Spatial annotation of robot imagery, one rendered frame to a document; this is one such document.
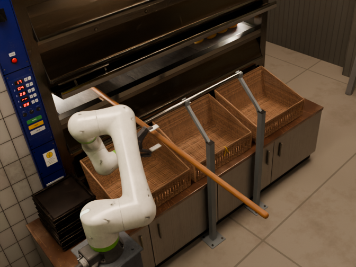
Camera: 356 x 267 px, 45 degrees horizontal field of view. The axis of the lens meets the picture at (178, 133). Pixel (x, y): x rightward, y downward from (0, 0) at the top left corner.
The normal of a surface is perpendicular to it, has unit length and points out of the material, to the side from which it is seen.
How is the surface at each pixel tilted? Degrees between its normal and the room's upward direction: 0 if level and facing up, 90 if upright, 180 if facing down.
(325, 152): 0
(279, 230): 0
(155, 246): 90
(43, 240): 0
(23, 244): 90
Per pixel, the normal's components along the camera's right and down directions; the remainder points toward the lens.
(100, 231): 0.22, 0.58
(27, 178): 0.63, 0.44
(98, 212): -0.02, -0.67
